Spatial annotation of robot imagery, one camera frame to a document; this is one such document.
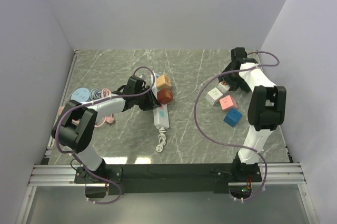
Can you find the pink cube plug adapter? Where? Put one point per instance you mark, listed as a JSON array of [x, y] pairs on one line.
[[227, 103]]

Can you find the white power strip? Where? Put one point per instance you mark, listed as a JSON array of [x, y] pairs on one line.
[[161, 114]]

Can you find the tan cube plug adapter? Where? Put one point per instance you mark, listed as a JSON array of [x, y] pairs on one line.
[[163, 82]]

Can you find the blue cube plug adapter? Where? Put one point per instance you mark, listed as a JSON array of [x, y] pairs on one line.
[[233, 117]]

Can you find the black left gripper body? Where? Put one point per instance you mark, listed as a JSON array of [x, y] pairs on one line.
[[143, 89]]

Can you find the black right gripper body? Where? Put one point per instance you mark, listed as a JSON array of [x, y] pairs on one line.
[[233, 78]]

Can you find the pink power strip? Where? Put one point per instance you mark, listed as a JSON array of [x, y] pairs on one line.
[[60, 110]]

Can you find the aluminium front rail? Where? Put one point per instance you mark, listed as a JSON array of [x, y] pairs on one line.
[[64, 175]]

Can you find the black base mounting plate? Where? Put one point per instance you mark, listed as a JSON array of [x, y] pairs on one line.
[[160, 178]]

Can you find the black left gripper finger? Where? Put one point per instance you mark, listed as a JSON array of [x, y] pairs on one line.
[[153, 100], [146, 102]]

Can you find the white patterned cube adapter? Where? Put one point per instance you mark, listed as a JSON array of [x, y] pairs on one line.
[[223, 87]]

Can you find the brown cube plug adapter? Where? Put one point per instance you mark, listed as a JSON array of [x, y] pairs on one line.
[[165, 96]]

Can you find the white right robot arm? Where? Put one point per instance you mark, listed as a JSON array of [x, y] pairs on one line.
[[266, 110]]

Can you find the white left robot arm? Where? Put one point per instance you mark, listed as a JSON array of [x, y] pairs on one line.
[[74, 128]]

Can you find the plain white cube adapter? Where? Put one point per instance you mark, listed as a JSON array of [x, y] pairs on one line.
[[213, 96]]

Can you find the light blue round socket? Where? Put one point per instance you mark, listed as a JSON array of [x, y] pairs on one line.
[[81, 95]]

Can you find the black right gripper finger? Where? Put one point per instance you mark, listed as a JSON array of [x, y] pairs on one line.
[[223, 76], [235, 85]]

